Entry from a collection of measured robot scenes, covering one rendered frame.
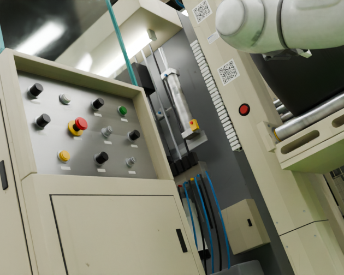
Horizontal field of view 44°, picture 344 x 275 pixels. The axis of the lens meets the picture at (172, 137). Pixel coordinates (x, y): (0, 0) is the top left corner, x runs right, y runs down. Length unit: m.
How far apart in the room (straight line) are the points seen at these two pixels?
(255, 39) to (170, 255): 0.70
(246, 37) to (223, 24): 0.05
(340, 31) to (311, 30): 0.05
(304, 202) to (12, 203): 0.86
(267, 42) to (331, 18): 0.12
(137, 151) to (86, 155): 0.24
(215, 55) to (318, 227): 0.71
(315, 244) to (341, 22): 0.80
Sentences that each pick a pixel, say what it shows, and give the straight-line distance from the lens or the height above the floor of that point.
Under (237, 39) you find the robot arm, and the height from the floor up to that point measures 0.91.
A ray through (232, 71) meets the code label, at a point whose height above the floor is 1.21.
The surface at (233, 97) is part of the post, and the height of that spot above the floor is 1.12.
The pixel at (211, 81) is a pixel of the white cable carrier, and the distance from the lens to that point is 1.64.
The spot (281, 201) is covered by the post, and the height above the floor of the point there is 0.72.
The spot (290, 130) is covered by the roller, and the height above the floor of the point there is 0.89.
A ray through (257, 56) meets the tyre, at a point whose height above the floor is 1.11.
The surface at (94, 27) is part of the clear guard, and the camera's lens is 1.65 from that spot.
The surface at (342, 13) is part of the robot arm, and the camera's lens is 0.78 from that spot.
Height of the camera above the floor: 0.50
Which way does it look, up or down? 21 degrees up
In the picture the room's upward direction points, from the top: 19 degrees counter-clockwise
